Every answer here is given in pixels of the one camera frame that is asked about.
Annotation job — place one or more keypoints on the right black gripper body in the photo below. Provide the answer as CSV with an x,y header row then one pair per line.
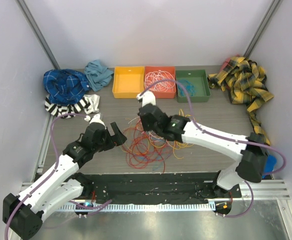
x,y
147,128

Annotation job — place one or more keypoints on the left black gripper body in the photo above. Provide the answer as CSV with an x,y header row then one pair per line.
x,y
106,143

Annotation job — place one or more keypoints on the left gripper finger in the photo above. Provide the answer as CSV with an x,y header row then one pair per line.
x,y
115,128
119,139

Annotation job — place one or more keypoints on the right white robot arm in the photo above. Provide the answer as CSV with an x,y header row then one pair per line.
x,y
249,157

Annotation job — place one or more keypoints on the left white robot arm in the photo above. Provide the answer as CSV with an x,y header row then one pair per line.
x,y
26,212

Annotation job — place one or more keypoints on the orange plastic bin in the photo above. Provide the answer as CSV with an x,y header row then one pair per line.
x,y
165,89

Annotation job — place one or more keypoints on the black white striped cloth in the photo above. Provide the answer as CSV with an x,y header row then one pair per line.
x,y
89,104

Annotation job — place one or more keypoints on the yellow plastic bin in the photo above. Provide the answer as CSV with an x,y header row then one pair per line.
x,y
128,81

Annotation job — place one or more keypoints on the green plastic bin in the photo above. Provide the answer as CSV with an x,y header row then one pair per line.
x,y
195,83

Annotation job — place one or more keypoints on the blue plaid shirt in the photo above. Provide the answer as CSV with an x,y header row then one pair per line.
x,y
65,86

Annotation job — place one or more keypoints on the light blue cloth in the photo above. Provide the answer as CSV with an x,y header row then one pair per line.
x,y
98,75

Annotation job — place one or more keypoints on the pink cloth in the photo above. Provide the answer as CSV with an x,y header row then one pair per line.
x,y
230,61

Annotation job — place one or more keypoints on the yellow plaid shirt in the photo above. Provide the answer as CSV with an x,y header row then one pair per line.
x,y
246,85

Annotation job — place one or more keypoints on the bright blue cloth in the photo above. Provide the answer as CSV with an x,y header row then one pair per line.
x,y
270,164

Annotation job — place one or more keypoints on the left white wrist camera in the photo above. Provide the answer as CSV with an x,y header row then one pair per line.
x,y
96,119

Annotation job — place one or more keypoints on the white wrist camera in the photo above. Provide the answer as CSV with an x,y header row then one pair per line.
x,y
146,98
96,119

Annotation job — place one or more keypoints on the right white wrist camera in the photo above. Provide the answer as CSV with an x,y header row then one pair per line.
x,y
146,98

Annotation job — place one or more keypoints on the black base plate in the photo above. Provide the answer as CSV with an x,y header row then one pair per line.
x,y
153,188

